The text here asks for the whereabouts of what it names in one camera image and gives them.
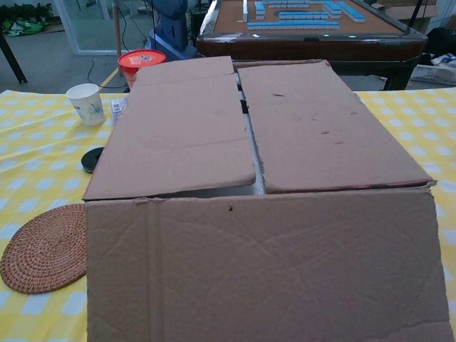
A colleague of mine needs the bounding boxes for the bright green bag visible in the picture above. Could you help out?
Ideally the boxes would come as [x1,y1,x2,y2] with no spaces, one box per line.
[0,18,48,37]

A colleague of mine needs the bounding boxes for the glass partition white frame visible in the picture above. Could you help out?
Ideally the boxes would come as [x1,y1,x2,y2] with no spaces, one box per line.
[53,0,152,56]

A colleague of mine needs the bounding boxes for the black cable tangle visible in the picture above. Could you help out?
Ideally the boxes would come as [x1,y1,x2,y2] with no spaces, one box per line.
[119,0,160,51]

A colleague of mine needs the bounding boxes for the black round disc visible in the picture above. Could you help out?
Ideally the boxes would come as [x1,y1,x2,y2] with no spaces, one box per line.
[81,146,106,175]

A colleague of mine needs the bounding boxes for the white plastic basket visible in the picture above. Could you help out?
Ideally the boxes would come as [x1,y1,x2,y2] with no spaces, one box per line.
[413,53,456,87]

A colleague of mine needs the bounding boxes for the black table leg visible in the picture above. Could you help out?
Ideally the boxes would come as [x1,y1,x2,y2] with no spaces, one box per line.
[0,33,29,85]

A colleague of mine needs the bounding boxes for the woven rattan coaster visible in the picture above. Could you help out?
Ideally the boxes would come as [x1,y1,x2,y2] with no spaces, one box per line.
[0,203,88,295]

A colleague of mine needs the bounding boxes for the yellow white checked tablecloth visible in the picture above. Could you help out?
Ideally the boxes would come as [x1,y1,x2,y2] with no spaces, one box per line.
[0,86,456,342]

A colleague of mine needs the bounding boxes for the small purple packet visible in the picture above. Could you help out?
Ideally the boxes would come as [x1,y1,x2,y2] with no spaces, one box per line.
[110,98,130,124]

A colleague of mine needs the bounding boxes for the orange canister with red lid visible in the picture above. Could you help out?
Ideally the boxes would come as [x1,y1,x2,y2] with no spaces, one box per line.
[118,49,167,90]

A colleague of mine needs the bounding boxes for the black bag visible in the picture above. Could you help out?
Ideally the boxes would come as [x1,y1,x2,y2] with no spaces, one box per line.
[425,27,456,68]

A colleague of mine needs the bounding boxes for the mahjong tile row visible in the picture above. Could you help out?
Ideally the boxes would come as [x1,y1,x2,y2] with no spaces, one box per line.
[247,21,341,31]
[277,10,331,21]
[243,0,266,21]
[322,0,366,23]
[265,0,323,9]

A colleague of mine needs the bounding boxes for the white paper cup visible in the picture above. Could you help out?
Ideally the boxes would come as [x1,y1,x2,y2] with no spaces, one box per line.
[66,83,107,127]

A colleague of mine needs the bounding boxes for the dark wooden mahjong table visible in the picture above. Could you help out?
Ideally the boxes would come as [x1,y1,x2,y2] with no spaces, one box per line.
[195,0,430,92]

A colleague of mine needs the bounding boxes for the wooden pole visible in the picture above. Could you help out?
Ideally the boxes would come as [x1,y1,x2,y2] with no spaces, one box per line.
[113,0,121,58]

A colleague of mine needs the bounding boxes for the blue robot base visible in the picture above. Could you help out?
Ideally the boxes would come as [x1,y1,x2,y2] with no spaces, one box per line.
[144,0,199,66]

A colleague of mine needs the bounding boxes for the brown cardboard box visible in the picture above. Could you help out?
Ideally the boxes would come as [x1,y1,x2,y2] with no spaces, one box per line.
[82,56,456,342]

